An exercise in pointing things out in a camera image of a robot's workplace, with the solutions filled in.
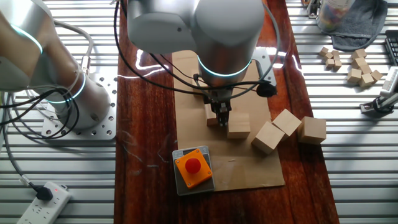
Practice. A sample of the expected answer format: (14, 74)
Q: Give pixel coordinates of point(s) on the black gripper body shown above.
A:
(219, 101)

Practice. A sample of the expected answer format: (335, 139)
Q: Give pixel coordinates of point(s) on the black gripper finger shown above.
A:
(230, 111)
(223, 118)

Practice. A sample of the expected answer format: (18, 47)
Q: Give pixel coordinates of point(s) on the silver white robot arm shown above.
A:
(224, 37)

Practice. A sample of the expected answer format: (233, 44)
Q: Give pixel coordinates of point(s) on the orange emergency stop button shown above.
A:
(192, 166)

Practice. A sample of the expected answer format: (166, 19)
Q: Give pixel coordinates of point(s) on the brown cardboard sheet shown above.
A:
(248, 171)

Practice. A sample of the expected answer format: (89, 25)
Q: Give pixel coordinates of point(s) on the reddish wood grain board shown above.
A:
(143, 124)

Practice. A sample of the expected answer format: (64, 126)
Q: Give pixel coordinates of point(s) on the small wooden cube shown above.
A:
(323, 51)
(328, 56)
(330, 63)
(335, 53)
(337, 64)

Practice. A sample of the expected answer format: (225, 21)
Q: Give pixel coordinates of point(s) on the silver robot mounting plate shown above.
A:
(105, 93)

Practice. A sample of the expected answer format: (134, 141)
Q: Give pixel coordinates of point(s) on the medium wooden cube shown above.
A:
(358, 62)
(354, 75)
(377, 75)
(359, 53)
(366, 80)
(365, 68)

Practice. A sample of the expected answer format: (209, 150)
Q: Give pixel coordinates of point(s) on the jar with colourful contents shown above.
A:
(334, 15)

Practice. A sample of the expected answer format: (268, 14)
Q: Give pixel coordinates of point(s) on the black keyboard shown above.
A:
(392, 46)

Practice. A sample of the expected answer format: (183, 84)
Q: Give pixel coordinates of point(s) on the black power plug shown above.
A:
(45, 193)

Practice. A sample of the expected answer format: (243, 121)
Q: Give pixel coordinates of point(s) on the white power strip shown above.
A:
(46, 211)

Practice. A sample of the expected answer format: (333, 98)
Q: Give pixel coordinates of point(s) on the metal camera stand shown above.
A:
(373, 109)

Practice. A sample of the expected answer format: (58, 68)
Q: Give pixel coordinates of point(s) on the silver camera on stand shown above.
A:
(391, 81)

